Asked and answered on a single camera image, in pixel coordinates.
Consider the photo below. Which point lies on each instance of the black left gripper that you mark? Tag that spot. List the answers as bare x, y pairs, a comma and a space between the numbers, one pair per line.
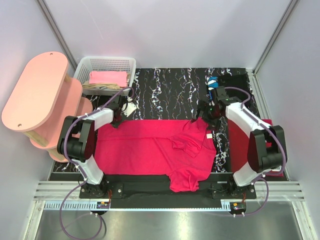
117, 120

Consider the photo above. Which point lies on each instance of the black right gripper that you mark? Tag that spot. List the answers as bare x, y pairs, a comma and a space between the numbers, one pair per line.
203, 116

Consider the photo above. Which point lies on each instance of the red t shirt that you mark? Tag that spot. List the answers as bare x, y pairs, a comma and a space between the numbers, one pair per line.
179, 149

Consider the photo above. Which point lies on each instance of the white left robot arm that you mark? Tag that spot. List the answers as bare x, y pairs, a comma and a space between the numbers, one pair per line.
77, 140

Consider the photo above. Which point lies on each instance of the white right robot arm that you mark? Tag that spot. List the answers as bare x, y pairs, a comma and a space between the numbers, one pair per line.
266, 153

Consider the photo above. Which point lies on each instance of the beige folded t shirt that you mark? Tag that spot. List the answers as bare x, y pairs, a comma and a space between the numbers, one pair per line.
101, 86

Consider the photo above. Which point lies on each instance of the pink folded t shirt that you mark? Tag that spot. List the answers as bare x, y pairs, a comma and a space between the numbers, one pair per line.
108, 77

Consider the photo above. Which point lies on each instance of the black folded t shirt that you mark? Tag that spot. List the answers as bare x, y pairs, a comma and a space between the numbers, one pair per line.
228, 80

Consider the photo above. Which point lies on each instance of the white plastic basket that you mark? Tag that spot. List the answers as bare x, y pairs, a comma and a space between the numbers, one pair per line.
104, 63

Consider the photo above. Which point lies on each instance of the pink three tier shelf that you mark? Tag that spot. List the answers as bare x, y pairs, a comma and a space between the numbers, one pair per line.
41, 100

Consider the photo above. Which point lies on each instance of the left orange connector board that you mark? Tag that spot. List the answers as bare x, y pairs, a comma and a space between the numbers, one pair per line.
103, 204

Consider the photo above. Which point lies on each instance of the orange connector board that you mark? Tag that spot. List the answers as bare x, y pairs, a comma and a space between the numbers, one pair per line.
238, 206
103, 204

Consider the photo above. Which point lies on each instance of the right orange connector board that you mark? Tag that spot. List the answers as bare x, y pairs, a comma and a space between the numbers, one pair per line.
238, 206

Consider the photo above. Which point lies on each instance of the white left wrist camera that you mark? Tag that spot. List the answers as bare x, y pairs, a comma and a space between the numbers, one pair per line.
129, 107

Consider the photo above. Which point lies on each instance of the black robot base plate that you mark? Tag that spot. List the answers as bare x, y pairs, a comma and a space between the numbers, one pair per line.
153, 192

